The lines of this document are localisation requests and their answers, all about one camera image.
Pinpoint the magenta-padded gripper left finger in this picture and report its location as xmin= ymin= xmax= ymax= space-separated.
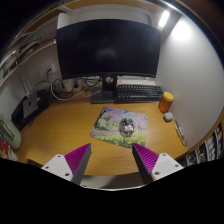
xmin=41 ymin=143 xmax=92 ymax=186

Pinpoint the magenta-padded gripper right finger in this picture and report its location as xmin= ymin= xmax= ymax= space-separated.
xmin=131 ymin=142 xmax=184 ymax=185

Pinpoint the transparent computer mouse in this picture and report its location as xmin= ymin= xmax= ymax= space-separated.
xmin=119 ymin=117 xmax=135 ymax=138

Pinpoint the cherry blossom print mouse pad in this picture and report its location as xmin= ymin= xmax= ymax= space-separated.
xmin=89 ymin=105 xmax=149 ymax=149

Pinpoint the black and white pen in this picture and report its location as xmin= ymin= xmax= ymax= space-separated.
xmin=173 ymin=119 xmax=188 ymax=147

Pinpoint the small white earbuds case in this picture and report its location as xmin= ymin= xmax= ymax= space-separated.
xmin=162 ymin=111 xmax=174 ymax=123

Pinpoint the bookshelf with books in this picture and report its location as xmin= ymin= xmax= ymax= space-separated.
xmin=184 ymin=113 xmax=224 ymax=168

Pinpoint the pale green appliance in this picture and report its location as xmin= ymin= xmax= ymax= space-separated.
xmin=0 ymin=113 xmax=22 ymax=151

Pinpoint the orange bottle with yellow lid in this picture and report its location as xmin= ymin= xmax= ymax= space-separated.
xmin=157 ymin=91 xmax=175 ymax=114

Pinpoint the black keyboard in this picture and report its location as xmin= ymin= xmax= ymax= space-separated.
xmin=115 ymin=83 xmax=164 ymax=103

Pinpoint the white power strip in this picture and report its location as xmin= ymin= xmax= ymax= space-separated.
xmin=61 ymin=84 xmax=84 ymax=94

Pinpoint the white charger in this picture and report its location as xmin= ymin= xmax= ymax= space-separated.
xmin=63 ymin=79 xmax=74 ymax=92

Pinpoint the wooden shelf unit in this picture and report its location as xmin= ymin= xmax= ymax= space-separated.
xmin=0 ymin=6 xmax=68 ymax=84

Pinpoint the black monitor with stand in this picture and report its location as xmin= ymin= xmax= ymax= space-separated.
xmin=55 ymin=18 xmax=162 ymax=105

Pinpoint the bright light bar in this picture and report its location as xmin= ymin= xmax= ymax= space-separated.
xmin=158 ymin=9 xmax=171 ymax=29

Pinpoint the white cable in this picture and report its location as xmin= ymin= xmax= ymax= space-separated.
xmin=49 ymin=78 xmax=101 ymax=101

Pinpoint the black cable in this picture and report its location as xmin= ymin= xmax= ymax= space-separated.
xmin=74 ymin=76 xmax=103 ymax=88

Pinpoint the white wall socket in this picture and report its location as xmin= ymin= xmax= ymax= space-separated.
xmin=44 ymin=63 xmax=57 ymax=76

